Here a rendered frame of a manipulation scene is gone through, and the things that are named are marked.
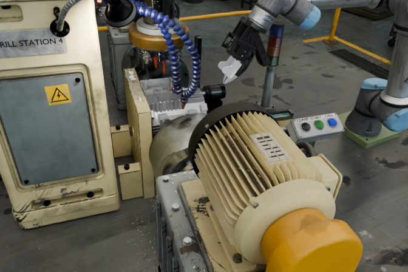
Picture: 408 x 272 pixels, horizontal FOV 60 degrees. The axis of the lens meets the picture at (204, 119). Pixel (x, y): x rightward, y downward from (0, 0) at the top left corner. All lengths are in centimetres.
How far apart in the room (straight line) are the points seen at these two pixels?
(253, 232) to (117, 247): 67
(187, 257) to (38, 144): 54
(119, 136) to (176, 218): 70
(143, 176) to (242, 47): 51
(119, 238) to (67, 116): 41
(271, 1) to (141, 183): 70
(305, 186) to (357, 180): 95
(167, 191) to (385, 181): 96
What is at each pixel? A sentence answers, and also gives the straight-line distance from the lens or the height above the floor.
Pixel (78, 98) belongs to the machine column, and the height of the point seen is 123.
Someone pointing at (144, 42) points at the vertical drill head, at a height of 132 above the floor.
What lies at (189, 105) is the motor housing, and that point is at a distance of 117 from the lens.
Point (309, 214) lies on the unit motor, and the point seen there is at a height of 133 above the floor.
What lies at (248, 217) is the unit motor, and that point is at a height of 132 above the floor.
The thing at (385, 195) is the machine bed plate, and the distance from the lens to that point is 144.
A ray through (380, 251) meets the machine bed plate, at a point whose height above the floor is 80.
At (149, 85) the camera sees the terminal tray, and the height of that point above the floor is 112.
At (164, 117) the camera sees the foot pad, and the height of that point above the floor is 107.
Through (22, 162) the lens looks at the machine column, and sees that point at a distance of 105.
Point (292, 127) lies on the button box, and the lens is 116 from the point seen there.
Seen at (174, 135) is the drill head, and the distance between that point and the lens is 92.
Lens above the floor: 169
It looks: 33 degrees down
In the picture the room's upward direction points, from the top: 3 degrees clockwise
